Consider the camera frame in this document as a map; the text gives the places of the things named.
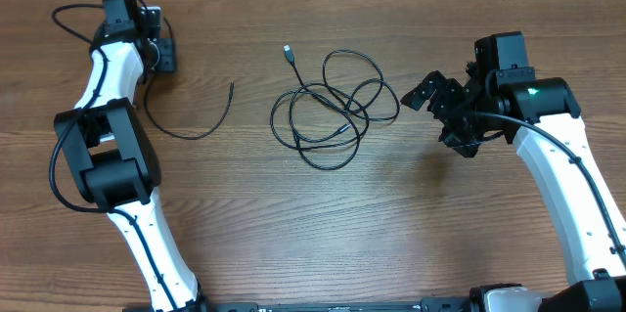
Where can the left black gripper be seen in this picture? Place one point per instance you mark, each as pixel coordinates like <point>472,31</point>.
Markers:
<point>167,60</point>

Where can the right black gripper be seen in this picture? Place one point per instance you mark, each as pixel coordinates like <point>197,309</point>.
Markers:
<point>445,91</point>

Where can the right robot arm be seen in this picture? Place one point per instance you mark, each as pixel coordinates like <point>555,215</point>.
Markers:
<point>543,120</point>

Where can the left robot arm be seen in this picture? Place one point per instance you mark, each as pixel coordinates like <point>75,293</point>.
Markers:
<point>110,157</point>

